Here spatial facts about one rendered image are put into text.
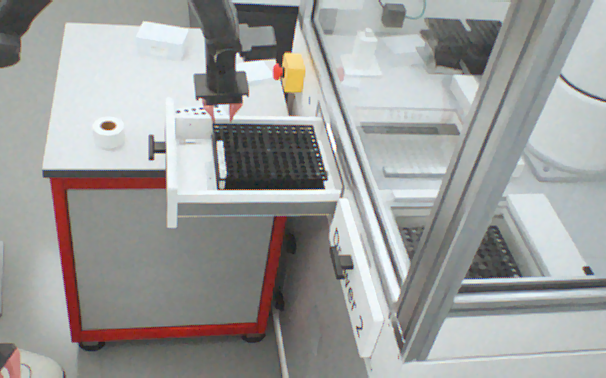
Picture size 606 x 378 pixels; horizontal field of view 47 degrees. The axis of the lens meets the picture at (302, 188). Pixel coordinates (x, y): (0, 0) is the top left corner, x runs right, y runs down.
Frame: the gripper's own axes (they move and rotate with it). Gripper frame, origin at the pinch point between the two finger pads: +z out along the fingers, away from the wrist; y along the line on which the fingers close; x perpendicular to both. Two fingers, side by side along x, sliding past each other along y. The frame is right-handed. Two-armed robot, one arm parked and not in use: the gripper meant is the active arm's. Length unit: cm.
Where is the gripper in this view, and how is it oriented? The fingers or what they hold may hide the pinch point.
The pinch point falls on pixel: (222, 117)
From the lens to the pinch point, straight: 139.9
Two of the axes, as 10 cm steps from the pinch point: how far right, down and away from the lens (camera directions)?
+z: -0.7, 6.5, 7.6
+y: -9.8, 0.9, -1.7
